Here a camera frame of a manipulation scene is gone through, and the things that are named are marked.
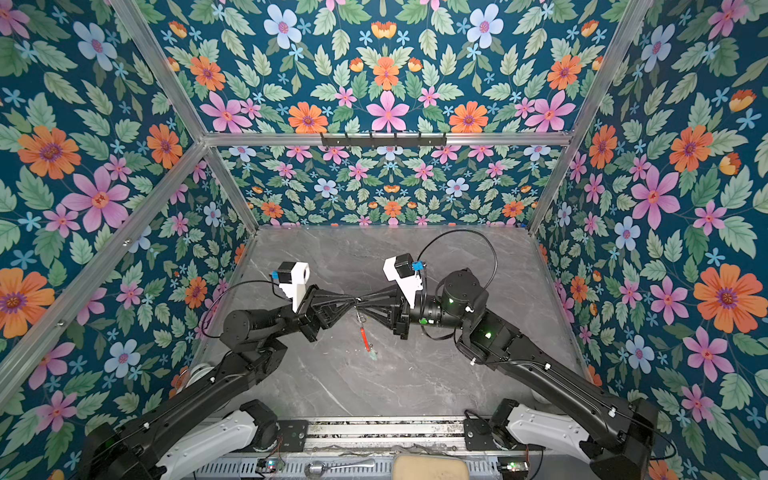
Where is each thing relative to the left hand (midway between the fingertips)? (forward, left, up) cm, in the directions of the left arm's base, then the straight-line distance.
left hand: (350, 306), depth 51 cm
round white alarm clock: (+3, +47, -37) cm, 60 cm away
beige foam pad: (-22, -13, -36) cm, 44 cm away
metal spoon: (-20, +13, -38) cm, 45 cm away
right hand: (+2, -2, -2) cm, 3 cm away
